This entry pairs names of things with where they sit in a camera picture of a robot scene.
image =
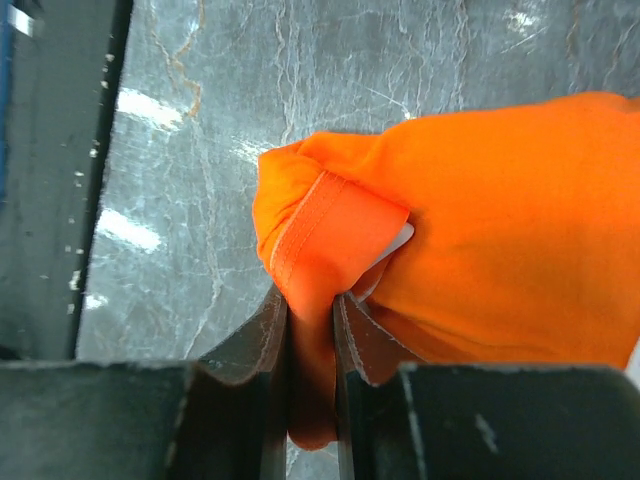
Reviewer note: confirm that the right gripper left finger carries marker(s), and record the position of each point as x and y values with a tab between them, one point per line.
233	425

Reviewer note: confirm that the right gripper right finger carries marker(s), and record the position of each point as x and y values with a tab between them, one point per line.
380	433

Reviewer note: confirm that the orange boxer underwear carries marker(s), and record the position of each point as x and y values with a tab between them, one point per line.
508	235

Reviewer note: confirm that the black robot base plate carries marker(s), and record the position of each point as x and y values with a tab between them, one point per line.
61	68

